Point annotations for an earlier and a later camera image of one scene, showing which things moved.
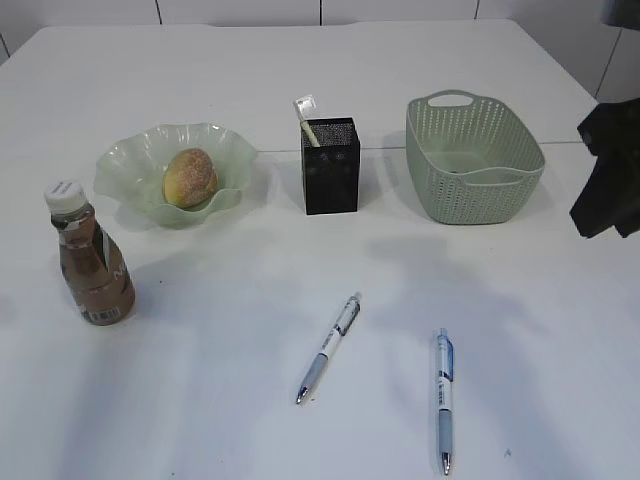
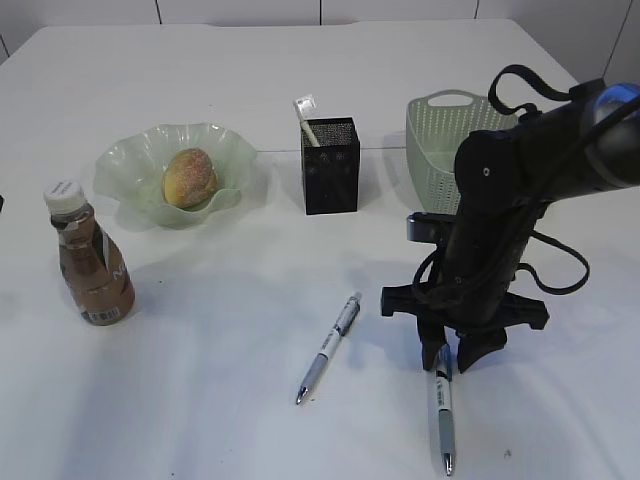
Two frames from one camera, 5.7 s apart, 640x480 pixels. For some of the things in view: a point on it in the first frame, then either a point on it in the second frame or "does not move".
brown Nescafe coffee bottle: (94, 267) does not move
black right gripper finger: (609, 195) → (431, 337)
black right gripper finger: (629, 227) → (474, 344)
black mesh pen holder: (330, 171) does not move
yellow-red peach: (190, 179) does not move
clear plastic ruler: (305, 106) does not move
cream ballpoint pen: (310, 134) does not move
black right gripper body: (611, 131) → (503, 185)
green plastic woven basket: (470, 161) does not move
